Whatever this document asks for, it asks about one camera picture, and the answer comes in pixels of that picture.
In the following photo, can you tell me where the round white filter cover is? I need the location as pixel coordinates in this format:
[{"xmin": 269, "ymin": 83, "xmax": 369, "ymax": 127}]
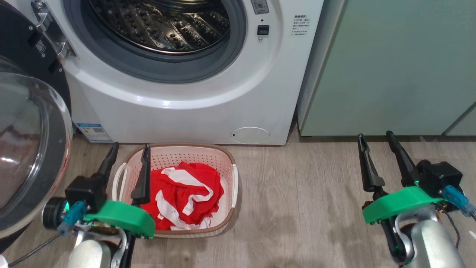
[{"xmin": 231, "ymin": 127, "xmax": 270, "ymax": 144}]

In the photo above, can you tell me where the washing machine glass door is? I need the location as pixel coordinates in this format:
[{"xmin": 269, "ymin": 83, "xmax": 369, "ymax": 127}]
[{"xmin": 0, "ymin": 2, "xmax": 73, "ymax": 253}]

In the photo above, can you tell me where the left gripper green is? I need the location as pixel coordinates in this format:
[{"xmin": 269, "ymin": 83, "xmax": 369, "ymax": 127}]
[{"xmin": 83, "ymin": 142, "xmax": 156, "ymax": 239}]

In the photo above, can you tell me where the white front-load washing machine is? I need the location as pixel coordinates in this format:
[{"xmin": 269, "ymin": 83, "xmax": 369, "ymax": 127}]
[{"xmin": 22, "ymin": 0, "xmax": 325, "ymax": 146}]

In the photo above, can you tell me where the blue camera cable plug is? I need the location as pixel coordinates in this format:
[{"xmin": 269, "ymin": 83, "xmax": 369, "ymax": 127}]
[
  {"xmin": 442, "ymin": 185, "xmax": 476, "ymax": 218},
  {"xmin": 7, "ymin": 201, "xmax": 87, "ymax": 268}
]

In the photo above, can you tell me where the blue energy label sticker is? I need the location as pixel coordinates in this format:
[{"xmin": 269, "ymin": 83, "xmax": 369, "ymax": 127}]
[{"xmin": 76, "ymin": 123, "xmax": 113, "ymax": 143}]

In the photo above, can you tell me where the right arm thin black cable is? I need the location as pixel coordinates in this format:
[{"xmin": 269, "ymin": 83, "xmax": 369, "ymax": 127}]
[{"xmin": 444, "ymin": 210, "xmax": 461, "ymax": 250}]

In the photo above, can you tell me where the cream perforated laundry basket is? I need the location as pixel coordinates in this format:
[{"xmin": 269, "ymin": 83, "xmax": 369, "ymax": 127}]
[{"xmin": 112, "ymin": 143, "xmax": 238, "ymax": 239}]

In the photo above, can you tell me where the green cabinet at right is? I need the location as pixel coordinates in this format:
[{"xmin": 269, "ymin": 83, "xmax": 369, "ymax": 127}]
[{"xmin": 297, "ymin": 0, "xmax": 476, "ymax": 137}]

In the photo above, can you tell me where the metal washer door hinge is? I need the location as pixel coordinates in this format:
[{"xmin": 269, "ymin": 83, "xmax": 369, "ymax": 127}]
[{"xmin": 32, "ymin": 0, "xmax": 77, "ymax": 60}]

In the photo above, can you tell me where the stainless steel washing machine drum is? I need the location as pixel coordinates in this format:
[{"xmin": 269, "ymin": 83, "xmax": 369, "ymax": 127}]
[{"xmin": 87, "ymin": 0, "xmax": 231, "ymax": 55}]

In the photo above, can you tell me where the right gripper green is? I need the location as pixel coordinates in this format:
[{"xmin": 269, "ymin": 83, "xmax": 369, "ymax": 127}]
[{"xmin": 358, "ymin": 130, "xmax": 447, "ymax": 224}]

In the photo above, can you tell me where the left blue camera cable plug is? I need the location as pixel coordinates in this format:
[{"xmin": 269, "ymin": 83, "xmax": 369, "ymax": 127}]
[{"xmin": 7, "ymin": 201, "xmax": 87, "ymax": 268}]

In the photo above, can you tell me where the right blue camera cable plug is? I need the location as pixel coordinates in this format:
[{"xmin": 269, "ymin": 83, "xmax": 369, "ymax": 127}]
[{"xmin": 442, "ymin": 185, "xmax": 476, "ymax": 218}]

